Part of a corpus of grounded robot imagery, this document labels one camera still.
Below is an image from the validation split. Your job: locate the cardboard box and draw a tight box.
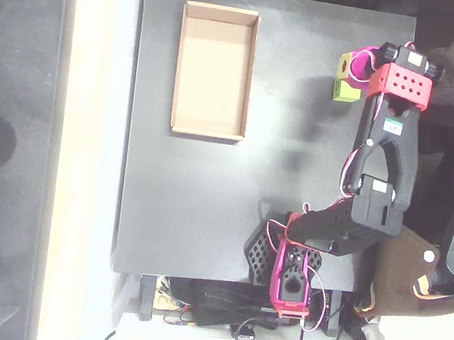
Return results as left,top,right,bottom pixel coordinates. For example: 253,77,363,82
168,0,263,144

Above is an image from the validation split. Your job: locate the light wooden piece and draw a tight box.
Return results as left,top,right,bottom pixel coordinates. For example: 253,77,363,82
153,288,181,313

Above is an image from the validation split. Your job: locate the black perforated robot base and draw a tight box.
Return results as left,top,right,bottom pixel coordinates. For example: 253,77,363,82
240,209,329,293

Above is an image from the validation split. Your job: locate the small black plug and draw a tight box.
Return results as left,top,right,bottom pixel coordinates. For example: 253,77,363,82
231,321,258,340

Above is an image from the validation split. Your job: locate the white shelf board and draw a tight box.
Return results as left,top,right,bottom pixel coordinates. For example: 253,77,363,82
115,309,365,340

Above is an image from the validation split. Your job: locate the black power adapter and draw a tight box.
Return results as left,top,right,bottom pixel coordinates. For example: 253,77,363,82
191,289,240,331

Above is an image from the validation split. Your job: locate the lime green cube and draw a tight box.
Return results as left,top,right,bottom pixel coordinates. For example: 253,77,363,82
332,78,364,104

